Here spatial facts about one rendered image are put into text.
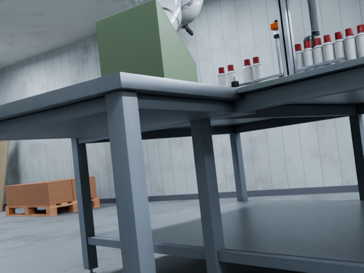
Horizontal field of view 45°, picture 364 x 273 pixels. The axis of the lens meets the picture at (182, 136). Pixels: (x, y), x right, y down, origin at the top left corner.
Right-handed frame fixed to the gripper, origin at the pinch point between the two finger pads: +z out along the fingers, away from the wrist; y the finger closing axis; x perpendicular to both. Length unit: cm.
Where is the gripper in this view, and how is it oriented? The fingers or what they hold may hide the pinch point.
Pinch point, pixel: (184, 41)
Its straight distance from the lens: 206.2
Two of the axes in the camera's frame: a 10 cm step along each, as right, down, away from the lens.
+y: 6.5, -7.6, 0.5
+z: 7.5, 6.5, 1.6
